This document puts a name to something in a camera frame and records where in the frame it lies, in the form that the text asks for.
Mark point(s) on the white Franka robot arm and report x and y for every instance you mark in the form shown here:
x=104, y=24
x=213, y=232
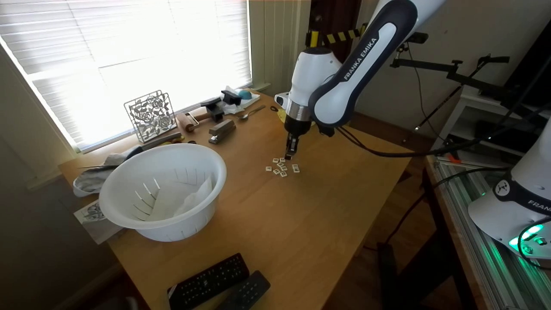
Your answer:
x=362, y=62

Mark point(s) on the white letter tile A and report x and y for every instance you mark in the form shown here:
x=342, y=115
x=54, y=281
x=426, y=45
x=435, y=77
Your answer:
x=268, y=169

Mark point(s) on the patterned paper card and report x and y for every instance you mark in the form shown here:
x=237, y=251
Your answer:
x=96, y=220

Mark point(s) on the white window blind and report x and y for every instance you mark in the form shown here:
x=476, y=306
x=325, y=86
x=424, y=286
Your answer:
x=114, y=57

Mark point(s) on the white letter tile P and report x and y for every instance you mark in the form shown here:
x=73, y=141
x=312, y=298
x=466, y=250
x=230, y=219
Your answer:
x=295, y=167

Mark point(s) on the grey cloth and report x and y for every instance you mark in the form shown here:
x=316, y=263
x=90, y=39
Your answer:
x=92, y=177

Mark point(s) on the aluminium robot mounting platform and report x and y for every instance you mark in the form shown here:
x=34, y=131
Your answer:
x=488, y=269

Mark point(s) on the brown wooden item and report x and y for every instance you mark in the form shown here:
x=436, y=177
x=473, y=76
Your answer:
x=188, y=122

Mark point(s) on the black camera on boom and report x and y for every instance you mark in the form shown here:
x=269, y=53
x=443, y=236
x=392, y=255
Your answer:
x=416, y=38

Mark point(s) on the dark cabinet with hazard tape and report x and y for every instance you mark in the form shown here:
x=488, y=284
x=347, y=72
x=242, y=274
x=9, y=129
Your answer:
x=330, y=17

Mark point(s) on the white shelf unit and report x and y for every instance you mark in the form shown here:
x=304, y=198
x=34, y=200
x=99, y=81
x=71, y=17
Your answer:
x=471, y=108

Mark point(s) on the large black remote control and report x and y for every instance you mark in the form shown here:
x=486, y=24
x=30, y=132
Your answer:
x=207, y=281

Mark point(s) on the grey metal stapler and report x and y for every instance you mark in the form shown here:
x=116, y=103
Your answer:
x=223, y=131

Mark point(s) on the metal spoon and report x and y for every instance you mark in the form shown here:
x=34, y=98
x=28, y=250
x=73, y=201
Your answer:
x=252, y=112

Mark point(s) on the black hole punch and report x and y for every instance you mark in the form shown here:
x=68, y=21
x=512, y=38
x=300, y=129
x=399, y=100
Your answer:
x=213, y=107

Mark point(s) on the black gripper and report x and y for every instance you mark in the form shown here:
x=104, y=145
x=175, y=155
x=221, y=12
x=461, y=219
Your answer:
x=295, y=129

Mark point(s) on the white flat tray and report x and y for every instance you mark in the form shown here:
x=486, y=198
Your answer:
x=249, y=103

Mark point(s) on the small black remote control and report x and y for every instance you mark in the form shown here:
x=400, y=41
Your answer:
x=247, y=291

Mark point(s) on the white plastic bowl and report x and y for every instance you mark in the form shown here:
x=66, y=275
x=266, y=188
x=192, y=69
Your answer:
x=173, y=189

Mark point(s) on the teal small item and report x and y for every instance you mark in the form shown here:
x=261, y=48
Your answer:
x=245, y=93

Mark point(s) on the black round tape dispenser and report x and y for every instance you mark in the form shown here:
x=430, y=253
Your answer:
x=232, y=96

